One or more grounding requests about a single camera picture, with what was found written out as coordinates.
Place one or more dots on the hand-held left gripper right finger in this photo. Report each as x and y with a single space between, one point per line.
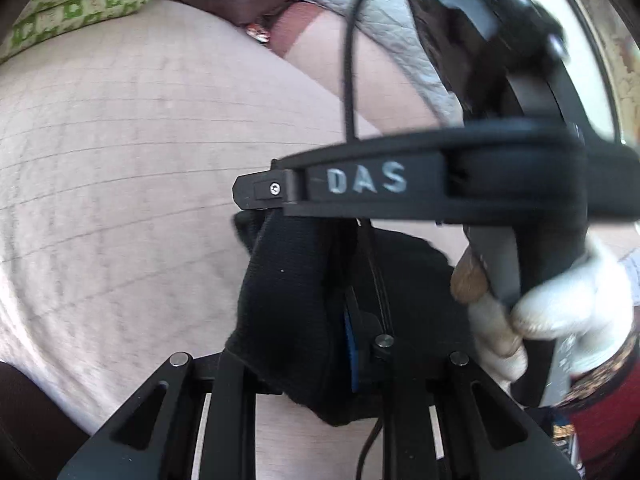
353 360

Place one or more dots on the black pants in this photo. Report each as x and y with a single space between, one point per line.
295 310

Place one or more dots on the small colourful object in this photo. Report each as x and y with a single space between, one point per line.
258 33

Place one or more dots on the red patterned clothing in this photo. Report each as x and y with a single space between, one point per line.
607 410

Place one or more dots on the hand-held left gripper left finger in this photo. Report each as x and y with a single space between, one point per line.
231 390

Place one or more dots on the grey quilted blanket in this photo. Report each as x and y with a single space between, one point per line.
390 25

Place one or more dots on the person's right hand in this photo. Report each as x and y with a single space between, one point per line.
590 305

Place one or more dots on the beige bed sheet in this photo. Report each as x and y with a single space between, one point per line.
125 170

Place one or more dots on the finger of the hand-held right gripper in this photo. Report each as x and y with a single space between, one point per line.
265 190

